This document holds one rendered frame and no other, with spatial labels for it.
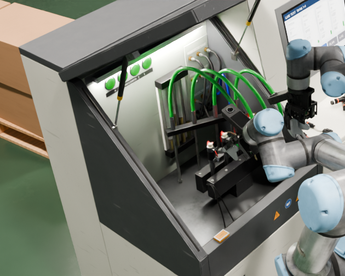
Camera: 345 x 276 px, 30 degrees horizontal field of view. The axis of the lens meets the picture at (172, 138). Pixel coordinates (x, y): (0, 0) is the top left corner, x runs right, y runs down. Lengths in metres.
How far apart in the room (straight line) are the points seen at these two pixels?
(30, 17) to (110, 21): 1.91
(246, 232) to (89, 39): 0.90
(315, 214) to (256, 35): 1.25
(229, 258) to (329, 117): 0.80
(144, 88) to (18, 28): 1.92
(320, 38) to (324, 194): 1.53
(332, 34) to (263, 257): 1.01
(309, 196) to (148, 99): 1.23
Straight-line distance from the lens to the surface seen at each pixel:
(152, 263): 2.46
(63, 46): 2.38
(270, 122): 1.72
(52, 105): 2.43
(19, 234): 3.91
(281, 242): 2.57
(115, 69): 2.29
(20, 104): 4.36
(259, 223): 2.37
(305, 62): 2.05
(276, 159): 1.73
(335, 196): 1.35
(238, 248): 2.33
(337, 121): 2.73
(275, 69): 2.60
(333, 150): 1.66
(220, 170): 2.48
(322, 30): 2.82
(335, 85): 1.92
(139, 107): 2.47
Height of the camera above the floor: 2.52
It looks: 35 degrees down
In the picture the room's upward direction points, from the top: 8 degrees counter-clockwise
